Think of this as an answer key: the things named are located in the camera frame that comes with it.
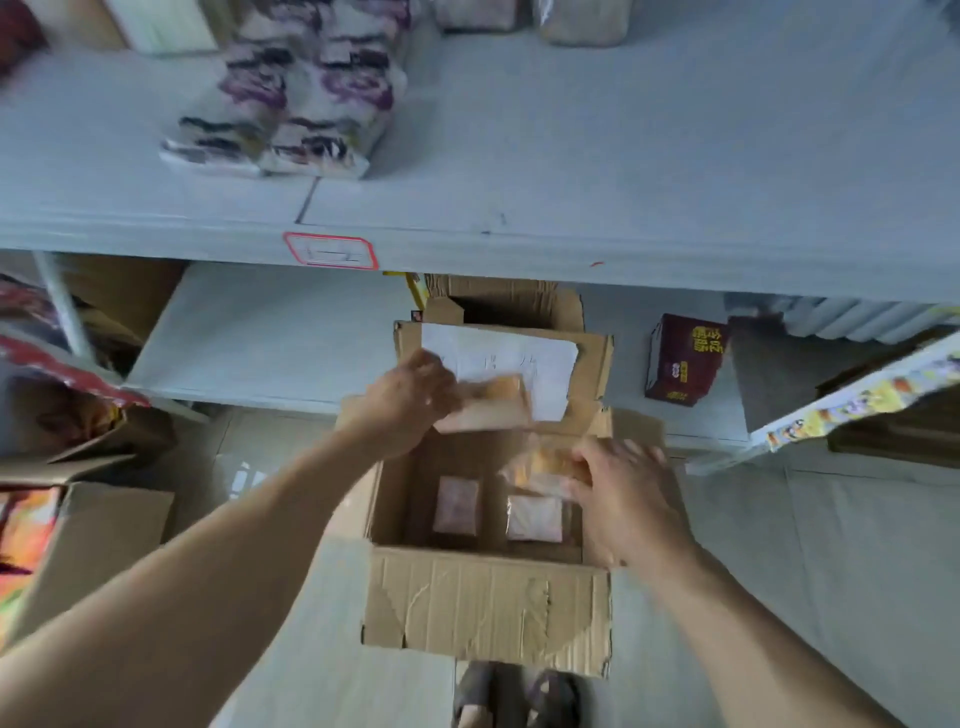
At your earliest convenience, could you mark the person's right hand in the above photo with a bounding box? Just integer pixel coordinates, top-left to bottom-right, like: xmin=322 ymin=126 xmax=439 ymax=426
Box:
xmin=566 ymin=436 xmax=700 ymax=571

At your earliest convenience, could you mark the person's left hand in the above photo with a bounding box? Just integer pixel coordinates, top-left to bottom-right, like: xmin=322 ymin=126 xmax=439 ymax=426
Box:
xmin=341 ymin=348 xmax=465 ymax=462

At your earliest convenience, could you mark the tan snack packet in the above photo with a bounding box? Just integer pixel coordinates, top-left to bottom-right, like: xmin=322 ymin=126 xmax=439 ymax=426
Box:
xmin=433 ymin=375 xmax=534 ymax=436

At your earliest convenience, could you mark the orange snack packet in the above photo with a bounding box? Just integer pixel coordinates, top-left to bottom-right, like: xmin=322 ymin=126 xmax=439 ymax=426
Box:
xmin=501 ymin=447 xmax=594 ymax=502

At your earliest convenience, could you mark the person's right forearm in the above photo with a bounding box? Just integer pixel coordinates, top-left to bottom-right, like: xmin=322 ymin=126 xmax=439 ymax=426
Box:
xmin=611 ymin=543 xmax=910 ymax=728

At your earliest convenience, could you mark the person's left forearm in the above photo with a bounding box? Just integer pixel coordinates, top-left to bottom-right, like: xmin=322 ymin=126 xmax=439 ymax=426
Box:
xmin=0 ymin=421 xmax=391 ymax=728

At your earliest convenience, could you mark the white paper sheet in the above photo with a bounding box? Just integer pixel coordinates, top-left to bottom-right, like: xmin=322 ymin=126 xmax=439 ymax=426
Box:
xmin=420 ymin=322 xmax=580 ymax=423

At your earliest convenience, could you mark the white snack packet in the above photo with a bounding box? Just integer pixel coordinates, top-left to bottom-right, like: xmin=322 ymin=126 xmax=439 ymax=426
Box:
xmin=507 ymin=495 xmax=565 ymax=544

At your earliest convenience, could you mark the small open cardboard box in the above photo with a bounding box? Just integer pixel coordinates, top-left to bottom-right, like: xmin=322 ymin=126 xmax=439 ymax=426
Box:
xmin=423 ymin=273 xmax=586 ymax=333

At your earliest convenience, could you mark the pink snack packet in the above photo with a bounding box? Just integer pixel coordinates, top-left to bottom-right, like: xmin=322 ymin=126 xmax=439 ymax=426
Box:
xmin=432 ymin=475 xmax=483 ymax=538

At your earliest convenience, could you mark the dark red carton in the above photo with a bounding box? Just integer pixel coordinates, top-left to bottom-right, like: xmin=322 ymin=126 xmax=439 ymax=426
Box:
xmin=645 ymin=313 xmax=732 ymax=408

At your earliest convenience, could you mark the red-bordered shelf label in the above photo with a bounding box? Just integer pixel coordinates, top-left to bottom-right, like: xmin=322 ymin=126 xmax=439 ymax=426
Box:
xmin=282 ymin=231 xmax=379 ymax=271

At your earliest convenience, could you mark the open brown cardboard box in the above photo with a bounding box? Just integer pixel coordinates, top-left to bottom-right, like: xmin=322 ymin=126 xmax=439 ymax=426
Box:
xmin=330 ymin=318 xmax=680 ymax=680

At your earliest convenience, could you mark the dark sandal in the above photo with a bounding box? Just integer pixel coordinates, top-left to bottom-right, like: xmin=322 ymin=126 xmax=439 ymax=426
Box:
xmin=450 ymin=660 xmax=502 ymax=728
xmin=525 ymin=669 xmax=583 ymax=728

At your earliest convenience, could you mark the yellow printed display box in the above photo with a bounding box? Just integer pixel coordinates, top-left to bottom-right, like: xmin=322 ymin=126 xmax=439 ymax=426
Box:
xmin=763 ymin=351 xmax=960 ymax=453

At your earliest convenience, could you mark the white metal shelf unit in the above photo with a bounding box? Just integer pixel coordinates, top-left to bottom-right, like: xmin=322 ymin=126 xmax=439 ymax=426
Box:
xmin=0 ymin=0 xmax=960 ymax=470

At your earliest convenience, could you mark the white radiator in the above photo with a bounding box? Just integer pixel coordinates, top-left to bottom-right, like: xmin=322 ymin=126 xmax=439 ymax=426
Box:
xmin=780 ymin=297 xmax=960 ymax=346

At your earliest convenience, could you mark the pile of purple-print packets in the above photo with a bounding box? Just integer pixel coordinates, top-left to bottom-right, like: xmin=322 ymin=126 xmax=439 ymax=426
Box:
xmin=159 ymin=0 xmax=412 ymax=181

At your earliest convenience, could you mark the beige packet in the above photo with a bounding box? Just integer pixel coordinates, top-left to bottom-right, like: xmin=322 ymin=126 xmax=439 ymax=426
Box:
xmin=537 ymin=0 xmax=633 ymax=48
xmin=433 ymin=0 xmax=526 ymax=33

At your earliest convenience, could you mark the red patterned bag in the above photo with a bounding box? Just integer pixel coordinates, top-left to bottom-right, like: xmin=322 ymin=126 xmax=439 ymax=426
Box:
xmin=0 ymin=273 xmax=151 ymax=410

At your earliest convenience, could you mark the cardboard box with colourful packets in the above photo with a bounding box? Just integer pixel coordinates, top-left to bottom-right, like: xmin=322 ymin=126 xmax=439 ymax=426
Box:
xmin=0 ymin=420 xmax=177 ymax=654

